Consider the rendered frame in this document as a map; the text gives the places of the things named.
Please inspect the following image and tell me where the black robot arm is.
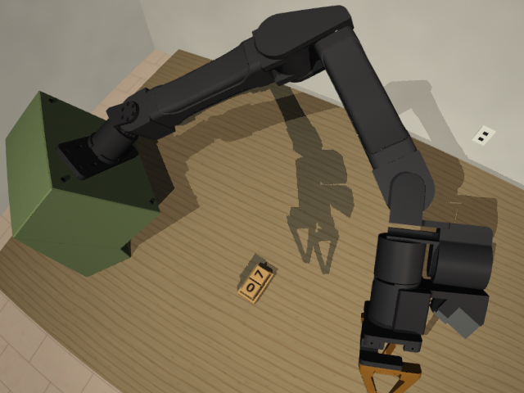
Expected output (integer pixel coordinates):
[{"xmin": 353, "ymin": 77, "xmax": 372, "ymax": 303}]
[{"xmin": 55, "ymin": 5, "xmax": 493, "ymax": 339}]

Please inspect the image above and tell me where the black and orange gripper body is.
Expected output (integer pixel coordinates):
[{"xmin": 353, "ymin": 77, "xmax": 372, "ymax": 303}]
[{"xmin": 359, "ymin": 275, "xmax": 422, "ymax": 371}]

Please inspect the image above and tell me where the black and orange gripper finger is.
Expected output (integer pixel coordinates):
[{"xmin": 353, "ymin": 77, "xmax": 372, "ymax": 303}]
[
  {"xmin": 359, "ymin": 362, "xmax": 422, "ymax": 393},
  {"xmin": 361, "ymin": 313, "xmax": 397, "ymax": 355}
]

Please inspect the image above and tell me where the tan number cube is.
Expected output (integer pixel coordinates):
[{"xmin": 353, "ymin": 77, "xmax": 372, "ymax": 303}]
[
  {"xmin": 241, "ymin": 278, "xmax": 260, "ymax": 300},
  {"xmin": 250, "ymin": 265, "xmax": 269, "ymax": 287}
]

